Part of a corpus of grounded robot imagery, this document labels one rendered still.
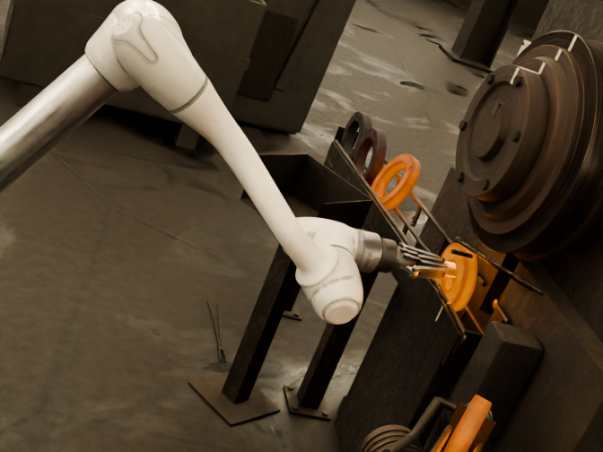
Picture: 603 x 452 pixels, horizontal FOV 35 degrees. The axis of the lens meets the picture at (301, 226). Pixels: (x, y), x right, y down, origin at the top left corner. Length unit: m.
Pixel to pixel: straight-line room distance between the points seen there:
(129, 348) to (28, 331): 0.29
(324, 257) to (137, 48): 0.54
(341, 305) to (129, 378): 1.02
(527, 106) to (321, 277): 0.52
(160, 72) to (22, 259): 1.49
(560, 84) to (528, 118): 0.10
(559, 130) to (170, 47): 0.74
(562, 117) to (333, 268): 0.53
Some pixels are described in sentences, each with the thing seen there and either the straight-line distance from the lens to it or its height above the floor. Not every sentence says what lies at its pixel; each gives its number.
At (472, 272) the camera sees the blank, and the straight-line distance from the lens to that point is 2.14.
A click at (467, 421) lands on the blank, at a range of 1.64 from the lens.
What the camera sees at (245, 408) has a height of 0.01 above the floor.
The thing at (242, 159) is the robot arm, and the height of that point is 0.92.
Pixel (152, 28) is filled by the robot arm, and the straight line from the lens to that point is 1.79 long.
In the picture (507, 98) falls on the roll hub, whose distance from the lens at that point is 1.98.
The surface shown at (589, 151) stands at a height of 1.19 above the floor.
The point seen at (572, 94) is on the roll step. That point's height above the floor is 1.26.
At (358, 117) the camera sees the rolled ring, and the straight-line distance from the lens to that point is 3.09.
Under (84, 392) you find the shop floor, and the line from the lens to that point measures 2.65.
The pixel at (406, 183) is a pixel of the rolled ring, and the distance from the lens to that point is 2.68.
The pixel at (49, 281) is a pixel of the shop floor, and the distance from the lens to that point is 3.08.
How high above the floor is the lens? 1.56
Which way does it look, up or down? 23 degrees down
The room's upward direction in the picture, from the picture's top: 22 degrees clockwise
